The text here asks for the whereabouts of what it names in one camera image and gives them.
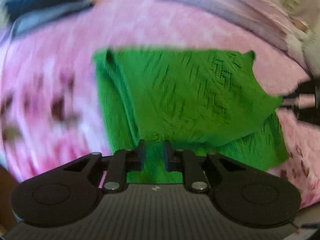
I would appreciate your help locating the blue clothing pile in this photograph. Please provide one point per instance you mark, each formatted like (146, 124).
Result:
(23, 16)

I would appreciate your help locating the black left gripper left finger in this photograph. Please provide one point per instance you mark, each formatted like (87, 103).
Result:
(118, 165)

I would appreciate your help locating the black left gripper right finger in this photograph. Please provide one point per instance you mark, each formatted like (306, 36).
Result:
(189, 165)

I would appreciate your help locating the green knitted sweater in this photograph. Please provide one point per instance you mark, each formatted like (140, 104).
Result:
(206, 101)

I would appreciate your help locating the grey lilac folded quilt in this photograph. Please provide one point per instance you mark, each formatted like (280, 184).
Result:
(264, 18)

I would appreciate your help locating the pink floral bed blanket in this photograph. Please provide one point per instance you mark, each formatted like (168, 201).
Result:
(50, 110)

